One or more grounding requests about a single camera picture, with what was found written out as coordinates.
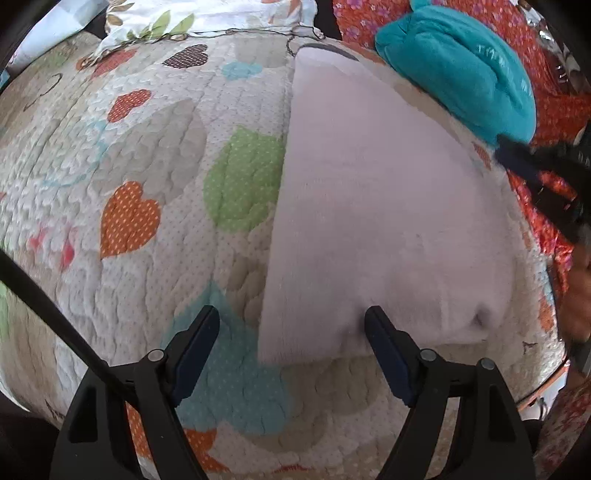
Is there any pale pink small garment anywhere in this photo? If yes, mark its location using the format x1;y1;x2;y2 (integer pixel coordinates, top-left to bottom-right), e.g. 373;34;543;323
259;46;514;364

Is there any person's hand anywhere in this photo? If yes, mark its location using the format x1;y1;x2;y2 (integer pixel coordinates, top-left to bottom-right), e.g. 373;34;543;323
558;245;591;344

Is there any red floral blanket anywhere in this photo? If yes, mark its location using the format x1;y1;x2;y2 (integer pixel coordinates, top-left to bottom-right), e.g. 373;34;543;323
332;0;590;479

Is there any teal fluffy cushion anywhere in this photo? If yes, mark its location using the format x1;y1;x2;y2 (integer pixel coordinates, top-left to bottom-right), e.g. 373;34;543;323
375;1;537;145

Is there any heart patterned quilt bedspread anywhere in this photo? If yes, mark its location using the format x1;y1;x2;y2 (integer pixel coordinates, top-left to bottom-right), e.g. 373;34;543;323
0;29;569;480

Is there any white floral pillow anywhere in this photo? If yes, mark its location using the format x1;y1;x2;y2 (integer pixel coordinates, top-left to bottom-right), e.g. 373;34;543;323
98;0;318;54

